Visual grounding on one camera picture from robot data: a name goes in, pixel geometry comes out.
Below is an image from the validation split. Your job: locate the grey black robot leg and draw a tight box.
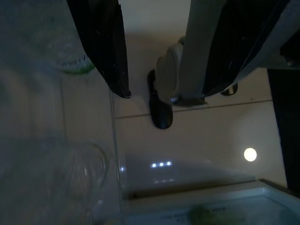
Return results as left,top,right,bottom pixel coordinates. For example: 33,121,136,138
147,0,225,129
220,82,239,96

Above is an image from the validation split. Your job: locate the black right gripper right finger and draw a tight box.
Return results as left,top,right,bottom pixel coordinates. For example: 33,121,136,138
202,0,300,97

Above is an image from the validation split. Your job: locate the clear fridge crisper drawer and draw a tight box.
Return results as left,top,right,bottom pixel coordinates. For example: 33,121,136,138
123,179,300,225

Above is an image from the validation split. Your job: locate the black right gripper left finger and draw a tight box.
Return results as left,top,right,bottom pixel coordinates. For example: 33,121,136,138
67,0,132,99

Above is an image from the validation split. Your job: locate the grey black robot left leg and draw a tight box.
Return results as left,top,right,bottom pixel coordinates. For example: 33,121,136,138
220,82,239,96

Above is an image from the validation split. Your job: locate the clear bottle green cap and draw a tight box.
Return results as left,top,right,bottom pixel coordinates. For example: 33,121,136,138
44,138,111,202
55,32,97,75

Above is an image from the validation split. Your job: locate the grey black robot right leg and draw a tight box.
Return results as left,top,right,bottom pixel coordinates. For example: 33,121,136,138
147,0,225,129

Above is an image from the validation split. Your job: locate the white lined fridge door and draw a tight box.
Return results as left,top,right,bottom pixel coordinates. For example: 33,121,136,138
0,0,125,225

